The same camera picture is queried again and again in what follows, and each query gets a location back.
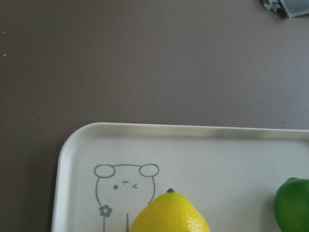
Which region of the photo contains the yellow lemon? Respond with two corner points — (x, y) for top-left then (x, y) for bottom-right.
(130, 188), (210, 232)

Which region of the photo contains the green lime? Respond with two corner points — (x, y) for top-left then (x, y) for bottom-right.
(274, 177), (309, 232)

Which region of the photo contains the cream rabbit tray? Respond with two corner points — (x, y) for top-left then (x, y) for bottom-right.
(52, 123), (309, 232)

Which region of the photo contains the grey folded cloth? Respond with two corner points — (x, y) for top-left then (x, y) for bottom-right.
(262, 0), (309, 18)

